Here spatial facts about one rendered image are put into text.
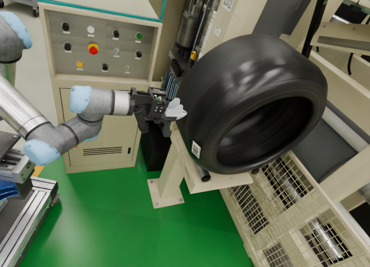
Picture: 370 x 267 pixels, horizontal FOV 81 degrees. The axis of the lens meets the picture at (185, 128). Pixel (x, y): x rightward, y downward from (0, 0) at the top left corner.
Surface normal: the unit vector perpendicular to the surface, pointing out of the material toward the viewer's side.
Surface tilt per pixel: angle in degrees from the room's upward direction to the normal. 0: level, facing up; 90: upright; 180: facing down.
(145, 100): 89
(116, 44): 90
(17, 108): 23
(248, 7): 90
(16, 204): 0
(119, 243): 0
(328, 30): 90
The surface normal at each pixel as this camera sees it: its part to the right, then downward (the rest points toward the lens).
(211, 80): -0.62, -0.36
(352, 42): -0.91, 0.04
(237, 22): 0.31, 0.71
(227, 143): 0.07, -0.68
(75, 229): 0.27, -0.70
